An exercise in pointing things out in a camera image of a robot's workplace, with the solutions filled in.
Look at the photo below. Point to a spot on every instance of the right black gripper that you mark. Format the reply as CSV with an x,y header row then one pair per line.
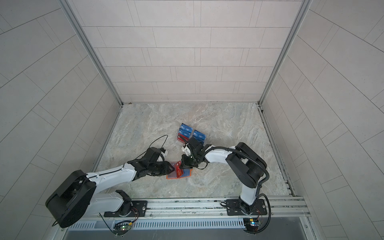
x,y
184,164

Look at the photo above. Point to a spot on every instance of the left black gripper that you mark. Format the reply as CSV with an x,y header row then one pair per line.
x,y
166,168

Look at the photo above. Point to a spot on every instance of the orange leather card holder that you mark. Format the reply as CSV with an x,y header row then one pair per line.
x,y
172,176

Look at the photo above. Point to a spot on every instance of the clear acrylic card display stand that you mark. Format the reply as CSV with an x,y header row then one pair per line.
x,y
196,139

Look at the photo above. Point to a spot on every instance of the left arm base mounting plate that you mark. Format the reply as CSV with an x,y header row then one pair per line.
x,y
136,207

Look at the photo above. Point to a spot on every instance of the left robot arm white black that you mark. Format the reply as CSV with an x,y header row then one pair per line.
x,y
81,194

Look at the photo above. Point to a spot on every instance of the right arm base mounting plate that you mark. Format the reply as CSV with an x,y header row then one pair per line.
x,y
234,207

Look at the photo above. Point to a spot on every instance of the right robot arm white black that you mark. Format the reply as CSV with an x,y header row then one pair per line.
x,y
248,167

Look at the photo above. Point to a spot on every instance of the blue VIP card back right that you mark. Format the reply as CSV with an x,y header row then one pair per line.
x,y
198,135

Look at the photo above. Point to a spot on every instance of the blue vip card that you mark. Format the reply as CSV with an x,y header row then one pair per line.
x,y
186,128
184,133
198,135

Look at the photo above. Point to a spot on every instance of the blue VIP card back left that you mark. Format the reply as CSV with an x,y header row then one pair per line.
x,y
186,128

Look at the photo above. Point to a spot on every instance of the left green circuit board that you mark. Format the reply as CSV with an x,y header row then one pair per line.
x,y
121,228

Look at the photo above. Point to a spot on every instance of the green circuit board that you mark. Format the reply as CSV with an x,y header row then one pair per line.
x,y
251,225
121,228

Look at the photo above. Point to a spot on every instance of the right green circuit board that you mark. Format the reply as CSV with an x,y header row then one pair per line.
x,y
251,225

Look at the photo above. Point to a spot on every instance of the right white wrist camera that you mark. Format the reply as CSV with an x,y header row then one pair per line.
x,y
186,150

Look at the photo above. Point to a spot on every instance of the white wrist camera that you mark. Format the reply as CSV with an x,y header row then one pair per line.
x,y
186,150
164,152

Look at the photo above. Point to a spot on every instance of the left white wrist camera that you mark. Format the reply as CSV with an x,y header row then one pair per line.
x,y
164,152

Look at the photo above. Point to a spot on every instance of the aluminium mounting rail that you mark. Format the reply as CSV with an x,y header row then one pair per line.
x,y
277,206

